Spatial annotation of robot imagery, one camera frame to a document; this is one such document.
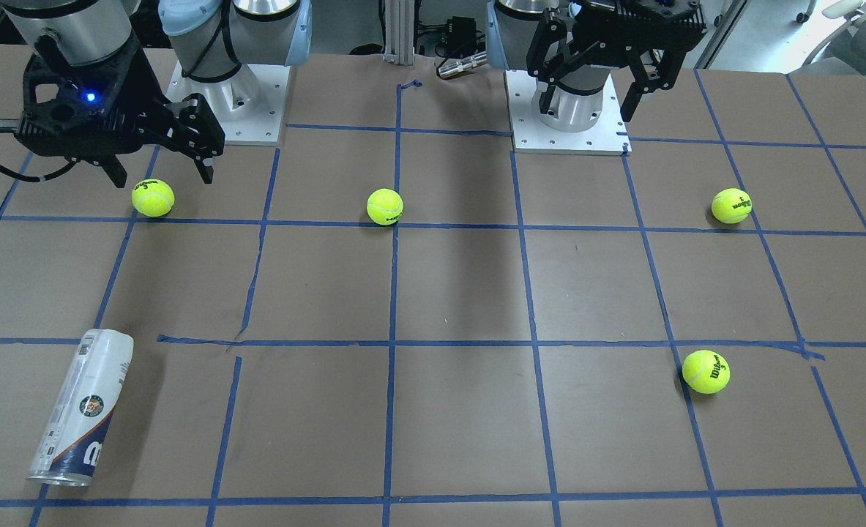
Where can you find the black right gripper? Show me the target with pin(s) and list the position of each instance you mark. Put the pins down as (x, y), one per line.
(142, 94)

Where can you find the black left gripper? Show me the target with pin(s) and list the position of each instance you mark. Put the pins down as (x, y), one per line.
(558, 38)

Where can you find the clear tennis ball can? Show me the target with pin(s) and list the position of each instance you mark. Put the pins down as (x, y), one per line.
(70, 448)

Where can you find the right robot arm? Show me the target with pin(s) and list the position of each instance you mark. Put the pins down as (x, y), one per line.
(212, 39)

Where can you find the tennis ball near base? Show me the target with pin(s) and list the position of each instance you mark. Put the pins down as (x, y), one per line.
(152, 198)
(731, 206)

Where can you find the tennis ball centre back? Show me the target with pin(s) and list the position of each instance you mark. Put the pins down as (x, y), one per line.
(384, 207)

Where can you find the tennis ball front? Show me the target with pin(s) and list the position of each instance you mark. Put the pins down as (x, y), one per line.
(706, 372)

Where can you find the silver cylinder tool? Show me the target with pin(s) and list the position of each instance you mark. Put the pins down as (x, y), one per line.
(452, 68)

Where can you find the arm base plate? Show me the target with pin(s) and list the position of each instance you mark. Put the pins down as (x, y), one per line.
(250, 106)
(608, 124)

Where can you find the aluminium frame post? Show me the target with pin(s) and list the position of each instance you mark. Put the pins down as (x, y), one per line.
(399, 32)

